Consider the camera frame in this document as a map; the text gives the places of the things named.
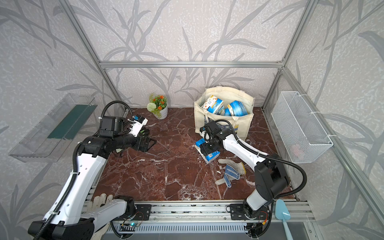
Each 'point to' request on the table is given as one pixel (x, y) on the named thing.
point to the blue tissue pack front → (214, 105)
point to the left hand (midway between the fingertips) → (148, 137)
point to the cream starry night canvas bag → (228, 94)
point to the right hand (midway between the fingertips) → (205, 148)
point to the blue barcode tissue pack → (237, 108)
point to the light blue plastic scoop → (282, 213)
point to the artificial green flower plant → (157, 103)
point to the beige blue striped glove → (233, 170)
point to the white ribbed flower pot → (164, 112)
